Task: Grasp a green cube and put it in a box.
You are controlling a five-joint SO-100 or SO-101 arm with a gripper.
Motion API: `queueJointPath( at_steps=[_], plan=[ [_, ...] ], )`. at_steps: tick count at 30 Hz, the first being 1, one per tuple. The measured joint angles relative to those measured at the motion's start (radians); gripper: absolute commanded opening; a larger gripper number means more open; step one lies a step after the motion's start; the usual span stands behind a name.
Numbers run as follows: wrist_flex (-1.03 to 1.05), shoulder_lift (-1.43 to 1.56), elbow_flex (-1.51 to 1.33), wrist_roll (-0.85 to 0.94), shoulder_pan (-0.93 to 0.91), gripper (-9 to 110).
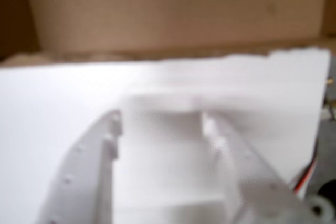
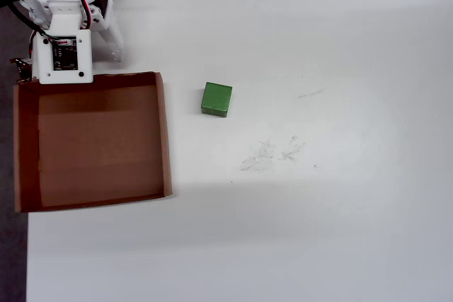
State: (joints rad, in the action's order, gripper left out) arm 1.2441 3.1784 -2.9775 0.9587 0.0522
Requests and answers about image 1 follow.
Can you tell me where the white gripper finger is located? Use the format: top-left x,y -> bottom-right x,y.
36,109 -> 123,224
202,112 -> 318,224

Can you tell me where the brown cardboard box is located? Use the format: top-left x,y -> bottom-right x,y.
0,0 -> 336,63

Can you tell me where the black rounded object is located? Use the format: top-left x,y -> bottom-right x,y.
316,180 -> 336,199

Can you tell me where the red black white servo cable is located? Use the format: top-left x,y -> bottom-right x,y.
290,138 -> 320,199

